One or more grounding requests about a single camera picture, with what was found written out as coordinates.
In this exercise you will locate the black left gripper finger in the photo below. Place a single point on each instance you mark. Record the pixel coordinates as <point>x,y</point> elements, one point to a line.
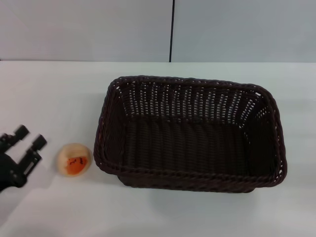
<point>39,142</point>
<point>21,131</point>

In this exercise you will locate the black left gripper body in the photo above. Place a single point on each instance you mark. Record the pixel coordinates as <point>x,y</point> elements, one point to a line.
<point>7,172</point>

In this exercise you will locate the dark brown woven basket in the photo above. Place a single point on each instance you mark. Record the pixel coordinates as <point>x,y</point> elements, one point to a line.
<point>192,148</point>

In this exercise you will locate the round bun with orange filling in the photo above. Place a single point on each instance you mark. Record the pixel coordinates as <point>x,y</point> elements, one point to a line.
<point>74,160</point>

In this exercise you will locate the black vertical wall strip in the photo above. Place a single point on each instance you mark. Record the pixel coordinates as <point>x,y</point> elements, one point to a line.
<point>171,29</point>

